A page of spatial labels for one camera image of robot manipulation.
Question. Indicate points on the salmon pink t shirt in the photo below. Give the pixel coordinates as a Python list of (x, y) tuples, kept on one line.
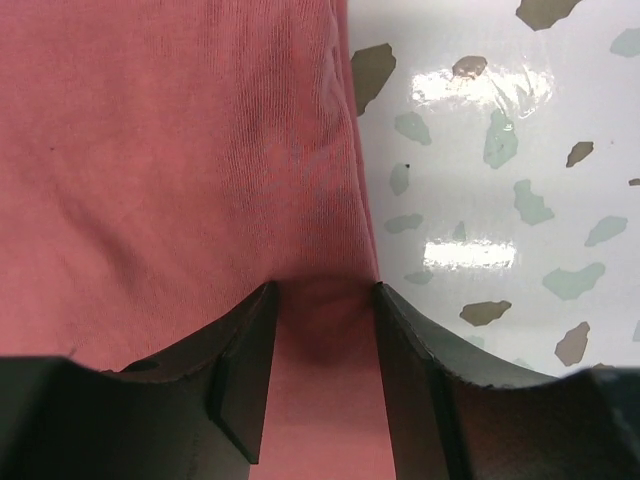
[(162, 159)]

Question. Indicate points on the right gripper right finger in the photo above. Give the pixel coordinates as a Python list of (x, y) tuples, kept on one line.
[(457, 412)]

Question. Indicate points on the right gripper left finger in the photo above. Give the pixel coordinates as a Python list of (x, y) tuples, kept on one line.
[(194, 410)]

